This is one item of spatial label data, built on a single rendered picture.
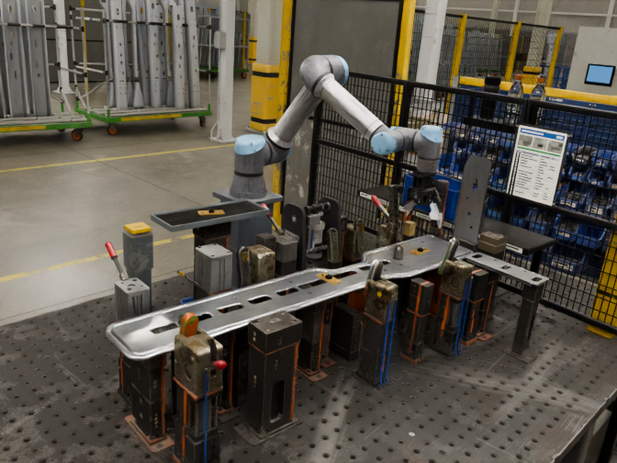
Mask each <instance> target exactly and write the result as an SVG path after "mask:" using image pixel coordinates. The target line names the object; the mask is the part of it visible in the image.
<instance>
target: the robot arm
mask: <svg viewBox="0 0 617 463"><path fill-rule="evenodd" d="M299 73H300V78H301V81H302V83H303V84H304V87H303V88H302V89H301V91H300V92H299V94H298V95H297V97H296V98H295V100H294V101H293V102H292V104H291V105H290V106H289V108H288V109H287V111H286V112H285V114H284V115H283V117H282V118H281V119H280V120H279V121H278V123H277V124H276V125H275V127H271V128H269V129H268V131H267V132H266V133H265V134H264V136H261V135H255V134H251V135H243V136H240V137H239V138H238V139H237V140H236V141H235V147H234V151H235V159H234V177H233V179H232V182H231V185H230V195H231V196H233V197H235V198H243V199H258V198H264V197H266V191H267V190H266V187H265V182H264V166H266V165H270V164H279V163H281V162H283V161H284V160H285V159H286V158H287V157H288V156H289V154H290V152H291V150H290V148H291V146H292V139H293V138H294V136H295V135H296V134H297V132H298V131H299V129H300V128H301V127H302V125H303V124H304V123H305V121H306V120H307V119H308V117H309V116H310V114H311V113H312V112H313V111H314V109H315V108H316V107H317V105H318V104H319V103H320V101H321V100H322V99H323V100H325V101H326V102H327V103H328V104H329V105H330V106H331V107H332V108H334V109H335V110H336V111H337V112H338V113H339V114H340V115H341V116H342V117H343V118H345V119H346V120H347V121H348V122H349V123H350V124H351V125H352V126H353V127H355V128H356V129H357V130H358V131H359V132H360V133H361V134H362V135H364V136H365V137H366V138H367V139H368V140H369V141H370V142H371V146H372V149H373V151H374V152H375V153H377V154H379V155H389V154H391V153H393V152H399V151H402V150H408V151H413V152H418V160H417V172H414V174H413V181H412V186H409V187H408V195H407V201H409V200H411V202H410V203H409V204H407V205H405V206H404V207H403V209H406V210H407V217H408V216H409V215H410V214H411V213H412V211H413V210H414V209H415V208H416V206H417V205H419V206H428V205H429V204H430V203H431V204H430V208H431V212H430V214H429V216H430V219H431V220H437V225H438V228H439V229H440V228H441V226H442V218H443V204H442V201H441V199H440V197H439V195H438V194H440V195H445V194H446V192H447V190H448V188H447V187H445V186H444V185H443V184H441V183H440V182H439V181H437V180H436V179H435V178H434V177H432V176H437V171H438V167H439V160H440V153H441V146H442V142H443V140H442V138H443V129H442V128H441V127H438V126H433V125H424V126H422V127H421V130H413V129H407V128H403V127H391V128H390V129H389V128H388V127H387V126H386V125H385V124H384V123H382V122H381V121H380V120H379V119H378V118H377V117H376V116H374V115H373V114H372V113H371V112H370V111H369V110H368V109H367V108H365V107H364V106H363V105H362V104H361V103H360V102H359V101H357V100H356V99H355V98H354V97H353V96H352V95H351V94H349V93H348V92H347V91H346V90H345V89H344V88H343V87H342V85H344V84H345V83H346V81H347V79H348V75H349V72H348V66H347V63H346V62H345V60H344V59H343V58H342V57H340V56H336V55H312V56H309V57H308V58H307V59H306V60H305V61H303V63H302V64H301V67H300V72H299ZM409 191H411V194H410V198H409ZM412 191H413V192H412ZM432 202H433V203H432Z"/></svg>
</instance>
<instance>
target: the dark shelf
mask: <svg viewBox="0 0 617 463"><path fill-rule="evenodd" d="M388 188H389V185H386V186H376V187H371V188H366V189H360V190H358V196H359V197H362V198H367V199H369V200H372V199H371V197H372V196H373V195H376V197H377V198H378V199H379V201H380V202H381V204H383V205H386V206H388V207H389V189H388ZM402 199H403V193H402V194H399V210H400V211H402V212H405V211H406V210H405V209H403V207H404V206H405V205H407V203H405V202H402ZM372 201H373V200H372ZM429 214H430V212H428V211H425V210H423V209H419V208H415V209H414V210H413V211H412V215H413V216H415V217H418V218H421V219H424V220H427V221H431V219H430V216H429ZM443 226H444V227H446V228H448V229H451V230H452V229H453V228H454V220H447V219H443ZM489 231H494V232H497V233H500V234H503V235H506V236H508V239H507V244H506V249H507V250H510V251H513V252H515V253H517V254H522V255H525V256H527V255H529V254H534V253H536V252H539V251H542V250H543V249H546V248H549V247H551V246H554V245H555V239H553V238H550V237H547V236H544V235H542V234H539V233H536V232H533V231H528V230H525V229H522V228H519V227H516V226H513V225H510V224H508V223H505V222H502V221H499V220H494V219H491V218H489V217H485V216H482V220H481V224H480V230H479V235H478V239H479V238H480V234H481V233H483V232H489Z"/></svg>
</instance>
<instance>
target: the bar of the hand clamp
mask: <svg viewBox="0 0 617 463"><path fill-rule="evenodd" d="M388 189H389V214H388V222H392V223H393V225H394V222H395V223H396V224H397V226H396V227H393V230H392V231H394V229H396V230H398V228H399V194H402V193H403V191H404V187H403V186H399V185H391V186H389V188H388Z"/></svg>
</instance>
